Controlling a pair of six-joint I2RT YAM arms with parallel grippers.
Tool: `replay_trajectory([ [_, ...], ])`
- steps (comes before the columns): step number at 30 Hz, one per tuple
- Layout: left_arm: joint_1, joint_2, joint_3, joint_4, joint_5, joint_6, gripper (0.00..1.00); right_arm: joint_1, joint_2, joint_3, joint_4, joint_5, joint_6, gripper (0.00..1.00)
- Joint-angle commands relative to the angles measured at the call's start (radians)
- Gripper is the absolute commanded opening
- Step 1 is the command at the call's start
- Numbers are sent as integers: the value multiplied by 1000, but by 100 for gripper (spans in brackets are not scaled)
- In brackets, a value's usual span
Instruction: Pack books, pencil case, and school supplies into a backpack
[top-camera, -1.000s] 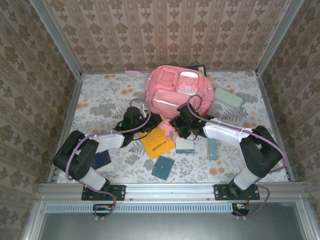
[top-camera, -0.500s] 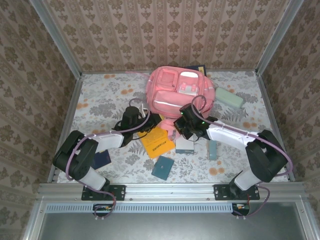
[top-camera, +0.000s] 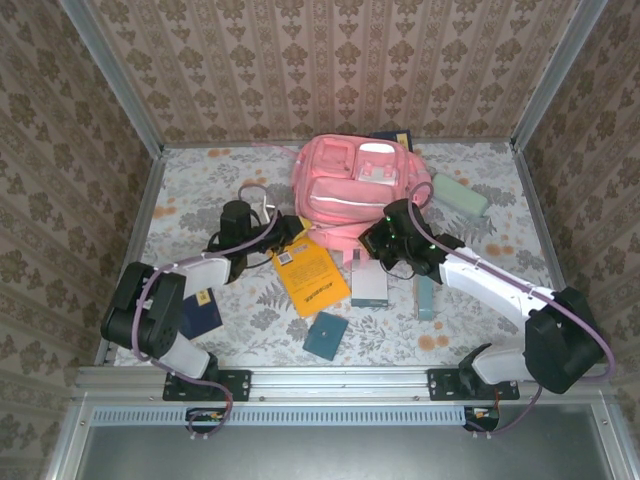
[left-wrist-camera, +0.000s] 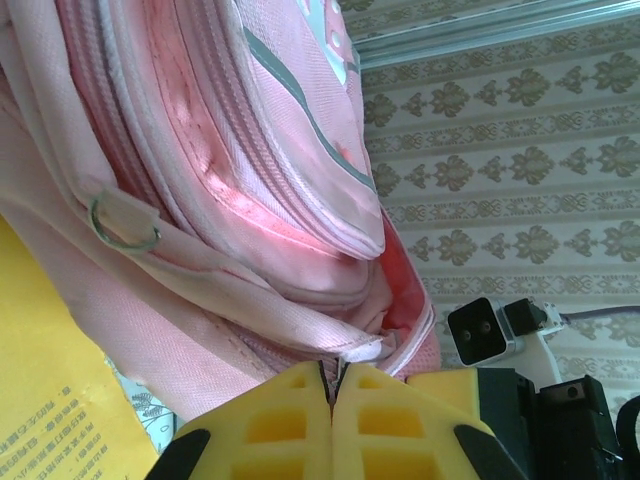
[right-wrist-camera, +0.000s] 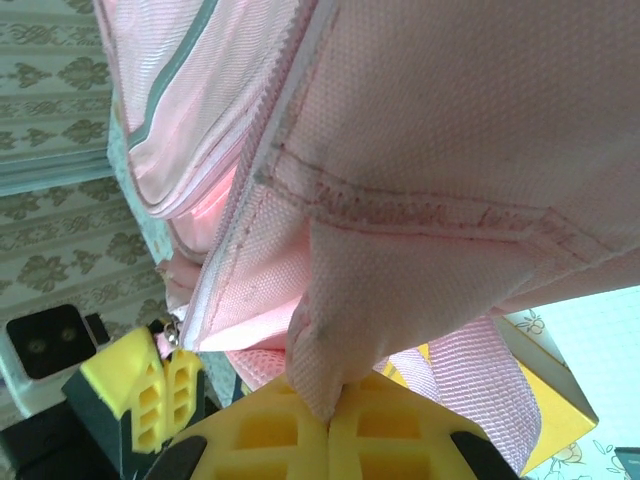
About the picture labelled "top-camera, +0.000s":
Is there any pale green pencil case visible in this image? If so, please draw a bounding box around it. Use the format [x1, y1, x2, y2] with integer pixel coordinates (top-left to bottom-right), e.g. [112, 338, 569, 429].
[430, 172, 489, 220]

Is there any white grey notebook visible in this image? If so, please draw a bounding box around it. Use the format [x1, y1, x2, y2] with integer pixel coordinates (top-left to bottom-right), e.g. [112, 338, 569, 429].
[350, 259, 390, 308]

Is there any light teal book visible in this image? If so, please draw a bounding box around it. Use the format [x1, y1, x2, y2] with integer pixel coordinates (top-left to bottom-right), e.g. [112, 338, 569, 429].
[415, 274, 436, 322]

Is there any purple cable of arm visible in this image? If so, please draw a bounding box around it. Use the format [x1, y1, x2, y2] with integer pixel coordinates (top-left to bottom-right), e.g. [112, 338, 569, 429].
[407, 180, 615, 441]
[132, 183, 281, 442]

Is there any grey metal panel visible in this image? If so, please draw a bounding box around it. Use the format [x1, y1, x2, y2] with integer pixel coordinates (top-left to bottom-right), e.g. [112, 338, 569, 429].
[47, 402, 621, 480]

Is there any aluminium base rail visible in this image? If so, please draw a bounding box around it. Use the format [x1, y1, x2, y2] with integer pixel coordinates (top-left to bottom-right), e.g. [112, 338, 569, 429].
[74, 363, 614, 404]

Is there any pink backpack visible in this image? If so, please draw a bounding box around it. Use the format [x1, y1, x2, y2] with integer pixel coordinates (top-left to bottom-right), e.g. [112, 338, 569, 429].
[249, 133, 431, 271]

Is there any small dark teal notebook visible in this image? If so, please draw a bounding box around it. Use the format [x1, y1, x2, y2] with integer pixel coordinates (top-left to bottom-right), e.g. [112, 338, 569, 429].
[301, 310, 350, 362]

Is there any black connector box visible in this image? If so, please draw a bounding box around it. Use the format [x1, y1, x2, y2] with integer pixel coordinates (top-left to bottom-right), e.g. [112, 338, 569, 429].
[185, 407, 226, 434]
[463, 403, 501, 432]

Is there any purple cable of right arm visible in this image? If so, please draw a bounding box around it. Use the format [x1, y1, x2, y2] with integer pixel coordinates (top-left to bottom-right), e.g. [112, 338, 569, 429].
[407, 180, 615, 441]

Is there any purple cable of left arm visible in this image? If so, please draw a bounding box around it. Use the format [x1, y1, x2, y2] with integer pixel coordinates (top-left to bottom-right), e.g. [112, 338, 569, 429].
[132, 183, 281, 442]

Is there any navy book with yellow label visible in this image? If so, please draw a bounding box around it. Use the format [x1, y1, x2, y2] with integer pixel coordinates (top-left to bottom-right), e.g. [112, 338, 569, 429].
[368, 128, 415, 151]
[178, 287, 224, 341]

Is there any grey slotted cable duct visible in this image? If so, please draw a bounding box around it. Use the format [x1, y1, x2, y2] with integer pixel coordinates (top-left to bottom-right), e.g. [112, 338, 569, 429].
[92, 405, 469, 426]

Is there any aluminium frame post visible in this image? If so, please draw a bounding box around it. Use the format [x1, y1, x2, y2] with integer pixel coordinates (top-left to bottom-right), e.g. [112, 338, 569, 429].
[57, 0, 166, 156]
[509, 0, 609, 151]

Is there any floral table cloth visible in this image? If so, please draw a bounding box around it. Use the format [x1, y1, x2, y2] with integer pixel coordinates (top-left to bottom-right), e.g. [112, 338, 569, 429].
[114, 141, 576, 369]

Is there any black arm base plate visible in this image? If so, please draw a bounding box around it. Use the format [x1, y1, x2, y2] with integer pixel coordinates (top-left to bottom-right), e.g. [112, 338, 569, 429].
[427, 368, 521, 401]
[163, 368, 251, 402]

